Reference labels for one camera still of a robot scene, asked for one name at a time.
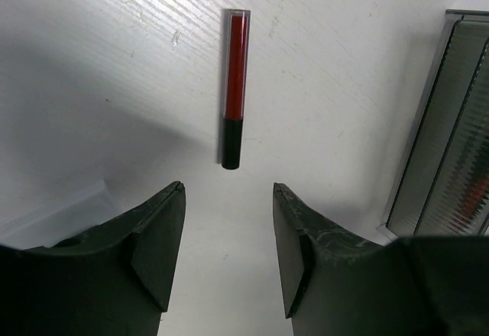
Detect clear acrylic makeup organizer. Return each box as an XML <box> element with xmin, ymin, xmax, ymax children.
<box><xmin>385</xmin><ymin>9</ymin><xmax>488</xmax><ymax>237</ymax></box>

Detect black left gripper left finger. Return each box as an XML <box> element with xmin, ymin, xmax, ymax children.
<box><xmin>1</xmin><ymin>181</ymin><xmax>186</xmax><ymax>335</ymax></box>

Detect black square compact case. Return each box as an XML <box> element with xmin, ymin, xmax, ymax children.
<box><xmin>1</xmin><ymin>179</ymin><xmax>122</xmax><ymax>250</ymax></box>

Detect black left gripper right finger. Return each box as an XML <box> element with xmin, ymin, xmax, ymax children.
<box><xmin>273</xmin><ymin>183</ymin><xmax>488</xmax><ymax>335</ymax></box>

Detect dark red lipstick tube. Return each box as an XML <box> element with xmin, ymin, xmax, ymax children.
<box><xmin>221</xmin><ymin>9</ymin><xmax>251</xmax><ymax>170</ymax></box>

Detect red lip gloss tube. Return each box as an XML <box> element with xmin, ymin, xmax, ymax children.
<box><xmin>455</xmin><ymin>172</ymin><xmax>488</xmax><ymax>227</ymax></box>

